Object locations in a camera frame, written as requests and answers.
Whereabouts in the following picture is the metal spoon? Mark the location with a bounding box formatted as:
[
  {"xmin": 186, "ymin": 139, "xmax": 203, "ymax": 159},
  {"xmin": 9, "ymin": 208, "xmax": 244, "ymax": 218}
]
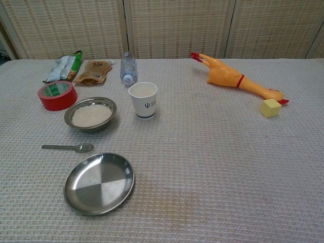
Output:
[{"xmin": 42, "ymin": 143, "xmax": 95, "ymax": 154}]

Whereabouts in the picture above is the yellow rubber chicken toy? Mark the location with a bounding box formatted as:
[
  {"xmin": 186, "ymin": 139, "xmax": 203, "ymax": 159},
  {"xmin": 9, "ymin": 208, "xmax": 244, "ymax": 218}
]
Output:
[{"xmin": 190, "ymin": 52, "xmax": 290, "ymax": 106}]

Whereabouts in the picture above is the yellow foam cube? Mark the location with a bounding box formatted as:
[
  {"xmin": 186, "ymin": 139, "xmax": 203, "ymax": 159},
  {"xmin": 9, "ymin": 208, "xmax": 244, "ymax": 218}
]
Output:
[{"xmin": 259, "ymin": 98, "xmax": 282, "ymax": 118}]

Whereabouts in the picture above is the stainless steel bowl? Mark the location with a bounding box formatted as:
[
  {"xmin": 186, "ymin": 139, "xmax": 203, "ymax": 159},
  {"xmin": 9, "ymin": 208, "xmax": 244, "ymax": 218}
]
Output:
[{"xmin": 64, "ymin": 97, "xmax": 117, "ymax": 134}]

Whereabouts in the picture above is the woven bamboo folding screen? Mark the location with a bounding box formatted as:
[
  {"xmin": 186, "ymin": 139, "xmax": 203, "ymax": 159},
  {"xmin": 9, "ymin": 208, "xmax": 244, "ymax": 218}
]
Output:
[{"xmin": 0, "ymin": 0, "xmax": 324, "ymax": 60}]

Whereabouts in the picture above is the stainless steel plate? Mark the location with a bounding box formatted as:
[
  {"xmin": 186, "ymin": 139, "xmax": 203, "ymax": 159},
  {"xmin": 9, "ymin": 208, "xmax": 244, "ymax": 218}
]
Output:
[{"xmin": 63, "ymin": 152, "xmax": 135, "ymax": 217}]

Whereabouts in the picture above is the white paper cup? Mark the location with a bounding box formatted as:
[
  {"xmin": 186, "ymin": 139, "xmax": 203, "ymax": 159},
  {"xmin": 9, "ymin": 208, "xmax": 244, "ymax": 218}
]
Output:
[{"xmin": 128, "ymin": 82, "xmax": 158, "ymax": 120}]

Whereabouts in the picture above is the green white snack bag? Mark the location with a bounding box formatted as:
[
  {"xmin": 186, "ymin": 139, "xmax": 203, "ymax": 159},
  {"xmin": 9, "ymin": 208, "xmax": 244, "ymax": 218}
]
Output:
[{"xmin": 42, "ymin": 50, "xmax": 84, "ymax": 84}]

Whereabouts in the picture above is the clear plastic water bottle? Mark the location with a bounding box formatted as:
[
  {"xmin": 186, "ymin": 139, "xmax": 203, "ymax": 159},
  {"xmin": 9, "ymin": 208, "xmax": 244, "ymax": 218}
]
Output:
[{"xmin": 119, "ymin": 52, "xmax": 138, "ymax": 86}]

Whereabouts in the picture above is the beige waffle-weave tablecloth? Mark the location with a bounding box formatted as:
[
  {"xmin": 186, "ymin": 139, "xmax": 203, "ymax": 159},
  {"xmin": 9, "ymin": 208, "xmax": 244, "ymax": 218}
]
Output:
[{"xmin": 0, "ymin": 58, "xmax": 324, "ymax": 243}]

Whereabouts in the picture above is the brown spouted pouch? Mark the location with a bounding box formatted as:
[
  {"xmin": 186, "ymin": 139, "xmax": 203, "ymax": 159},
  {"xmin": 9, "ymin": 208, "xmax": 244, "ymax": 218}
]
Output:
[{"xmin": 73, "ymin": 60, "xmax": 116, "ymax": 87}]

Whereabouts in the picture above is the red tape roll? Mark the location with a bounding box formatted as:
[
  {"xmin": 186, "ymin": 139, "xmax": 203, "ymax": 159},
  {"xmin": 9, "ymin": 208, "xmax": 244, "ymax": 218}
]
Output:
[{"xmin": 37, "ymin": 81, "xmax": 78, "ymax": 111}]

